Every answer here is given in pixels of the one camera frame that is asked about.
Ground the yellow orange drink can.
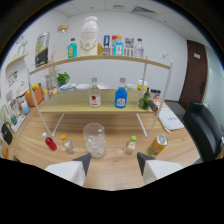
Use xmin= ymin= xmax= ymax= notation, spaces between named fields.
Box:
xmin=146 ymin=133 xmax=169 ymax=159

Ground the clear bottle with orange cap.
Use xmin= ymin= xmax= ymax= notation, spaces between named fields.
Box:
xmin=60 ymin=134 xmax=77 ymax=155

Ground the small red liquid bottle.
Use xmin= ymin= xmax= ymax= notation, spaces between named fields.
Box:
xmin=41 ymin=132 xmax=58 ymax=152

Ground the clear bottle with green cap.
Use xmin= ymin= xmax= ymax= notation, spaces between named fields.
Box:
xmin=123 ymin=134 xmax=138 ymax=156

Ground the yellow cup with red lid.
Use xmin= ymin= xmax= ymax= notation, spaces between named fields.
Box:
xmin=137 ymin=78 xmax=148 ymax=92

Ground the white booklet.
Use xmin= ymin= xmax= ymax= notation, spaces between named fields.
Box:
xmin=158 ymin=109 xmax=185 ymax=132

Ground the black sofa chair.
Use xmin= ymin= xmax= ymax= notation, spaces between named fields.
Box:
xmin=182 ymin=101 xmax=224 ymax=163

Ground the dark brown cylinder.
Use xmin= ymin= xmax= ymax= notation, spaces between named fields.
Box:
xmin=147 ymin=99 xmax=159 ymax=113

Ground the orange patterned magazine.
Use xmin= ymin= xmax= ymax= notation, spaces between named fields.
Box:
xmin=153 ymin=97 xmax=169 ymax=112

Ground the glass jar with limes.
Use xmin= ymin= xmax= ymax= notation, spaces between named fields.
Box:
xmin=137 ymin=88 xmax=153 ymax=111

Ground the white kitchen scale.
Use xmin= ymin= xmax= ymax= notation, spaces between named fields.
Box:
xmin=10 ymin=114 xmax=27 ymax=133

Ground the two-tier wooden shelf rack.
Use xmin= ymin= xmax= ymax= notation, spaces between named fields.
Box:
xmin=27 ymin=54 xmax=174 ymax=139

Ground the black kettle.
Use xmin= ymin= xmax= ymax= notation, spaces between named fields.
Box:
xmin=0 ymin=121 xmax=14 ymax=145

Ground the clear bottle with red label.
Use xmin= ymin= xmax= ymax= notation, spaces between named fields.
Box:
xmin=88 ymin=77 xmax=102 ymax=109

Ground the blue liquid bottle white label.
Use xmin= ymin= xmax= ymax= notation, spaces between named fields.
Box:
xmin=114 ymin=77 xmax=128 ymax=109

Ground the orange storage basket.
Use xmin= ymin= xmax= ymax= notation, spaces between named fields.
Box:
xmin=24 ymin=87 xmax=45 ymax=108

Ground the blue rimmed noodle bowl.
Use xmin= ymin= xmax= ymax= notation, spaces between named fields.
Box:
xmin=59 ymin=82 xmax=77 ymax=92

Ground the white paper bowl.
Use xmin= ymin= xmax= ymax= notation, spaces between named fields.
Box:
xmin=75 ymin=83 xmax=91 ymax=90

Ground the red patterned bowl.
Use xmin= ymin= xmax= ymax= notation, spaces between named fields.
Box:
xmin=97 ymin=82 xmax=110 ymax=90

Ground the green potted plant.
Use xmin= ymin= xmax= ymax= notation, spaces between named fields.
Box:
xmin=55 ymin=71 xmax=71 ymax=87

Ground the white sheet with black bars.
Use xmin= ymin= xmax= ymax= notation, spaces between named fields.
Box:
xmin=123 ymin=48 xmax=135 ymax=57

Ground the clear bottle with blue cap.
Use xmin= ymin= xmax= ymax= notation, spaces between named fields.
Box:
xmin=134 ymin=37 xmax=145 ymax=59

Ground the small teal bottle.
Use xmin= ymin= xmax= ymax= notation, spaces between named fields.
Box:
xmin=67 ymin=37 xmax=78 ymax=60

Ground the black and yellow tall can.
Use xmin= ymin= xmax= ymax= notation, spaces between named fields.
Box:
xmin=34 ymin=31 xmax=51 ymax=69

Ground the glass jar with wooden lid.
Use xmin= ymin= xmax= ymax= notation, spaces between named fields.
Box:
xmin=53 ymin=23 xmax=70 ymax=63

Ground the large white milk bottle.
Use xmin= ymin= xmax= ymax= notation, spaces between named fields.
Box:
xmin=79 ymin=15 xmax=100 ymax=57

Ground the large ceiling vent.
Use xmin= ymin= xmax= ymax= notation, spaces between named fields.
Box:
xmin=131 ymin=5 xmax=157 ymax=15

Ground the photo collage on wall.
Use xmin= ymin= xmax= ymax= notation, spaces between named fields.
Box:
xmin=7 ymin=70 xmax=19 ymax=87

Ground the wooden wall shelf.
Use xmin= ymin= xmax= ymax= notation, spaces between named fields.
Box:
xmin=4 ymin=53 xmax=29 ymax=70

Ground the multicoloured wall poster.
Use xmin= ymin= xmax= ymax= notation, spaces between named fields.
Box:
xmin=124 ymin=37 xmax=135 ymax=49

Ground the blue wall poster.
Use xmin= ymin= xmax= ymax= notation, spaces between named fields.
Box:
xmin=103 ymin=34 xmax=111 ymax=48

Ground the red wall poster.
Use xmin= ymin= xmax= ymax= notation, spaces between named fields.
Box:
xmin=110 ymin=34 xmax=118 ymax=48

